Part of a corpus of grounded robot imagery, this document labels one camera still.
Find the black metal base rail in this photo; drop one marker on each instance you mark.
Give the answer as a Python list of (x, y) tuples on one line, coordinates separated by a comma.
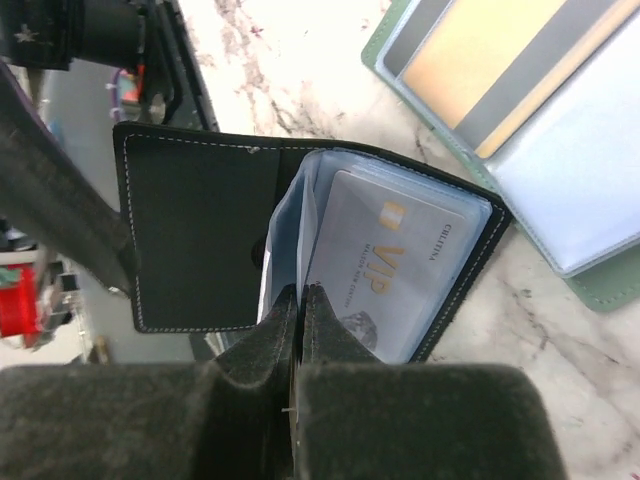
[(171, 89)]

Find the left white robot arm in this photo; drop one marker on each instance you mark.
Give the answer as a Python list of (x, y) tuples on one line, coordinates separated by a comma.
[(49, 35)]

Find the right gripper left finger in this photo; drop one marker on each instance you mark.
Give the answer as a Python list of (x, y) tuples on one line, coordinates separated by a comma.
[(220, 419)]

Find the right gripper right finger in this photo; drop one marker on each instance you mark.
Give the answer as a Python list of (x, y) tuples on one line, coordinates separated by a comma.
[(359, 418)]

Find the black leather card holder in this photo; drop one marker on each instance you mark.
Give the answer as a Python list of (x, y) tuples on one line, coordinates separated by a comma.
[(222, 223)]

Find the white VIP card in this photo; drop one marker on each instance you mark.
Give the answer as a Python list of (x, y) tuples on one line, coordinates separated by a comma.
[(387, 254)]

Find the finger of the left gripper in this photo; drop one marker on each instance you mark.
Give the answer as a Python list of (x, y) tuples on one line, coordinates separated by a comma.
[(45, 196)]

